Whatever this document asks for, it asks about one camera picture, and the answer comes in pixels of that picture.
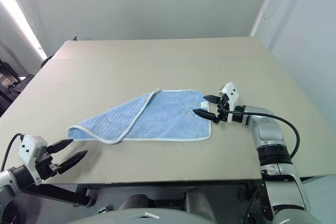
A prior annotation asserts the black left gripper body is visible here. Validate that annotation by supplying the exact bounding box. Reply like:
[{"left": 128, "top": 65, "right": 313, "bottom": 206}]
[{"left": 36, "top": 145, "right": 60, "bottom": 182}]

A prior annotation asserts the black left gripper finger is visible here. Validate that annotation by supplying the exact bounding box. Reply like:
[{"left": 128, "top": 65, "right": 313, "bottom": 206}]
[
  {"left": 47, "top": 138, "right": 75, "bottom": 154},
  {"left": 56, "top": 150, "right": 88, "bottom": 175}
]

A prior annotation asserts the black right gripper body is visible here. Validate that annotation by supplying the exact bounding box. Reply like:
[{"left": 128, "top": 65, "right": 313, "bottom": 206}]
[{"left": 213, "top": 94, "right": 232, "bottom": 125}]

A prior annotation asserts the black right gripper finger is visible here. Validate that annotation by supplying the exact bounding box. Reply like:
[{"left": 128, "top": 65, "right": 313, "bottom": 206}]
[
  {"left": 203, "top": 94, "right": 220, "bottom": 104},
  {"left": 192, "top": 108, "right": 217, "bottom": 121}
]

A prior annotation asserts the blue towel with white trim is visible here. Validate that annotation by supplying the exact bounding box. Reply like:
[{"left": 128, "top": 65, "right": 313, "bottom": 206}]
[{"left": 66, "top": 87, "right": 213, "bottom": 146}]

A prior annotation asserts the grey robot torso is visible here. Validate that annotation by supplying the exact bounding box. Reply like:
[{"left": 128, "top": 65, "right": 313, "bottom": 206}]
[{"left": 67, "top": 202, "right": 213, "bottom": 224}]

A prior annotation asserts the black equipment rack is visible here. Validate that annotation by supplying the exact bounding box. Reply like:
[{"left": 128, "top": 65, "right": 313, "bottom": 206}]
[{"left": 0, "top": 59, "right": 35, "bottom": 118}]

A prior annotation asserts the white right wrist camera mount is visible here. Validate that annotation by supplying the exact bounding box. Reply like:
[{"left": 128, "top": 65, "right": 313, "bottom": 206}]
[{"left": 217, "top": 82, "right": 240, "bottom": 124}]

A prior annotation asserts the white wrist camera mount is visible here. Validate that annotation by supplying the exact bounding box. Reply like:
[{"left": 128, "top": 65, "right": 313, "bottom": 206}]
[
  {"left": 18, "top": 134, "right": 48, "bottom": 185},
  {"left": 217, "top": 82, "right": 240, "bottom": 124}
]

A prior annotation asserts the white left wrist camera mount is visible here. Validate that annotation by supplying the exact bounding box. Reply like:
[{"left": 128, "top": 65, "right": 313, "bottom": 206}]
[{"left": 18, "top": 134, "right": 48, "bottom": 185}]

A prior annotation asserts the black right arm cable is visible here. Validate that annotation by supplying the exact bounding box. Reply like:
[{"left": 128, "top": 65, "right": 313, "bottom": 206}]
[{"left": 217, "top": 100, "right": 301, "bottom": 161}]

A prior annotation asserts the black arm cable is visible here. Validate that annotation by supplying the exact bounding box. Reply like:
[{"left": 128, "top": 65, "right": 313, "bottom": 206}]
[
  {"left": 0, "top": 133, "right": 25, "bottom": 173},
  {"left": 217, "top": 100, "right": 301, "bottom": 161}
]

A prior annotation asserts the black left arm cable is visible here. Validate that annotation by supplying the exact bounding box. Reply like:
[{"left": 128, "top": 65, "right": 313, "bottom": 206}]
[{"left": 0, "top": 133, "right": 25, "bottom": 173}]

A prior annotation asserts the thin black cable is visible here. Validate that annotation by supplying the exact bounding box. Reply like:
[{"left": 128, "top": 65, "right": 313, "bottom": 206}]
[{"left": 243, "top": 182, "right": 266, "bottom": 224}]

